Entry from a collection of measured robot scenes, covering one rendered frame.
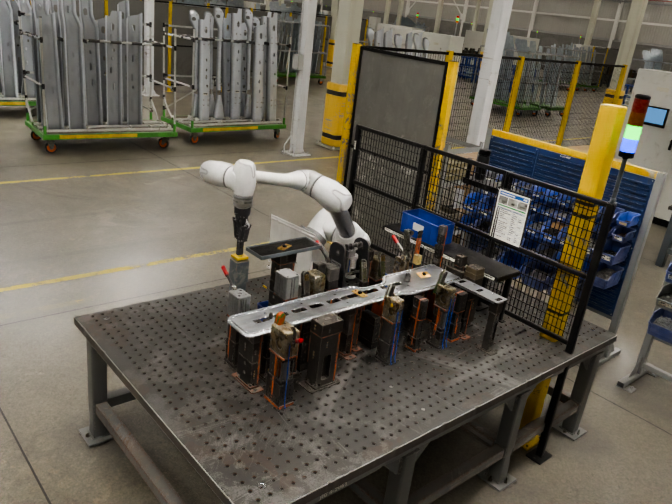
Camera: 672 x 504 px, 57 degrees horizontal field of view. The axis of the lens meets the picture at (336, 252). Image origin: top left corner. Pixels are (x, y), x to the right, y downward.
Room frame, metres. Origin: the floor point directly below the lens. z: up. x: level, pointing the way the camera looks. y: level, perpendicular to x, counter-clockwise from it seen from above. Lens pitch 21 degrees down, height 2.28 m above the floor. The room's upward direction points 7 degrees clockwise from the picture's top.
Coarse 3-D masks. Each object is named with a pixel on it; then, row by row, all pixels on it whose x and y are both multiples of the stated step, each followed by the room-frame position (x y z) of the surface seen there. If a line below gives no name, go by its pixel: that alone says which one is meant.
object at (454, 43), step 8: (456, 24) 15.56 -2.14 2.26; (384, 32) 16.93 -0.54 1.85; (392, 32) 16.72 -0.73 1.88; (400, 32) 16.51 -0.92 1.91; (408, 32) 16.31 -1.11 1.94; (416, 32) 16.12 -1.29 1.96; (424, 32) 15.94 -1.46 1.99; (392, 40) 16.69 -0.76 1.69; (432, 40) 15.71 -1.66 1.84; (440, 40) 15.53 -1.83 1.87; (448, 40) 15.35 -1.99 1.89; (456, 40) 15.48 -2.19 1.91; (432, 48) 15.68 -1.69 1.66; (448, 48) 15.34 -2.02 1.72; (456, 48) 15.52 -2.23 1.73; (432, 56) 15.65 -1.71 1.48; (456, 56) 15.55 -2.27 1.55; (456, 80) 15.66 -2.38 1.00
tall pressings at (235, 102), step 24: (192, 24) 10.58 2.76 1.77; (216, 24) 10.63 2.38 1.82; (240, 24) 10.88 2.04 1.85; (264, 24) 10.96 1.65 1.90; (240, 48) 10.85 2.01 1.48; (264, 48) 11.21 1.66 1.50; (216, 72) 10.59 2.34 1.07; (240, 72) 10.83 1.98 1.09; (264, 72) 11.18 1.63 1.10; (216, 96) 10.57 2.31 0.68; (240, 96) 11.10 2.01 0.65; (264, 96) 11.18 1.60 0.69
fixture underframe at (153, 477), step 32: (96, 352) 2.69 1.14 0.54; (96, 384) 2.68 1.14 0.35; (576, 384) 3.29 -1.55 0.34; (96, 416) 2.68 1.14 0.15; (512, 416) 2.73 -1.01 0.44; (544, 416) 3.07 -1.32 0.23; (576, 416) 3.25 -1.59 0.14; (128, 448) 2.38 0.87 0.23; (416, 448) 2.20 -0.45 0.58; (512, 448) 2.76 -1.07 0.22; (160, 480) 2.20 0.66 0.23; (352, 480) 1.92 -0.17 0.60; (448, 480) 2.43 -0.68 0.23; (512, 480) 2.75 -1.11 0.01
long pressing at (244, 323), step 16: (400, 272) 3.10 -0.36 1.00; (416, 272) 3.14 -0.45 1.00; (432, 272) 3.17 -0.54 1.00; (448, 272) 3.20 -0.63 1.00; (352, 288) 2.83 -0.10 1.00; (368, 288) 2.85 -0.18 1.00; (400, 288) 2.90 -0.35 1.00; (416, 288) 2.92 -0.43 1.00; (432, 288) 2.97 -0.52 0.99; (288, 304) 2.56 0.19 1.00; (304, 304) 2.58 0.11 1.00; (336, 304) 2.62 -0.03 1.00; (352, 304) 2.65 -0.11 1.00; (368, 304) 2.69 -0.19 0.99; (240, 320) 2.35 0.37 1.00; (272, 320) 2.39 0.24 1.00; (288, 320) 2.41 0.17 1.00; (304, 320) 2.43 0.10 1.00; (256, 336) 2.25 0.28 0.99
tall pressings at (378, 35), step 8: (368, 32) 13.33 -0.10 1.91; (376, 32) 13.17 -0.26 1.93; (368, 40) 13.37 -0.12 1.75; (376, 40) 13.15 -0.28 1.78; (384, 40) 13.37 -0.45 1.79; (400, 40) 13.62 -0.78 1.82; (408, 40) 13.79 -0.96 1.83; (416, 40) 13.59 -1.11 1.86; (424, 40) 13.82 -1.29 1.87; (408, 48) 13.78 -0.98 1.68; (416, 48) 13.64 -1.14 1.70; (424, 48) 13.84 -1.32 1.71; (424, 56) 13.86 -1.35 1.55
